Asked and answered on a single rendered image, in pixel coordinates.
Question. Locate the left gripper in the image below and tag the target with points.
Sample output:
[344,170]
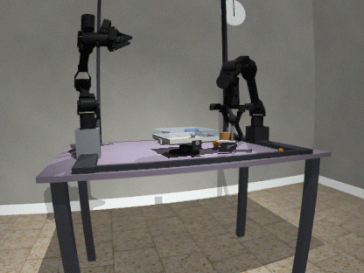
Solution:
[232,98]

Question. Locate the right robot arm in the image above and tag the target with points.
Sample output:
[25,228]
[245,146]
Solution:
[87,101]

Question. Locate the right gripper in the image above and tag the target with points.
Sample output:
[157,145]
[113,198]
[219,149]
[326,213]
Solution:
[113,37]

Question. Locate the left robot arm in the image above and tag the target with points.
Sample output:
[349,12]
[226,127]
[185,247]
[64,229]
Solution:
[230,81]

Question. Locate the brown tape roll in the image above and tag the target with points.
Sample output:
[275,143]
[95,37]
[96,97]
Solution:
[226,135]

